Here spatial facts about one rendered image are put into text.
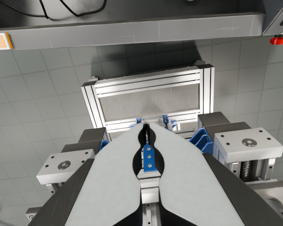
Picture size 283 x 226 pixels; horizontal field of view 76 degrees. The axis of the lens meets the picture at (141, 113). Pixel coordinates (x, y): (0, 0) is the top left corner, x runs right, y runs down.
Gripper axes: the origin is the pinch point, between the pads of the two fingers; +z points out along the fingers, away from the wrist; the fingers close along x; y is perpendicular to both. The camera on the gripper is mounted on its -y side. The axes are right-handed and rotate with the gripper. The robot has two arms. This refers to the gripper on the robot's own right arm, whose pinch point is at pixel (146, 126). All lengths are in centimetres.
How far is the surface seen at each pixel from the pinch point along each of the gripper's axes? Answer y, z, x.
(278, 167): 132, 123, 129
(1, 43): -4.2, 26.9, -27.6
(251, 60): 24, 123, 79
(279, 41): 1, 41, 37
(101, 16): -8.0, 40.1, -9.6
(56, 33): -5.4, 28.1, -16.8
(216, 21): -5.7, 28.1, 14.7
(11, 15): -10, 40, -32
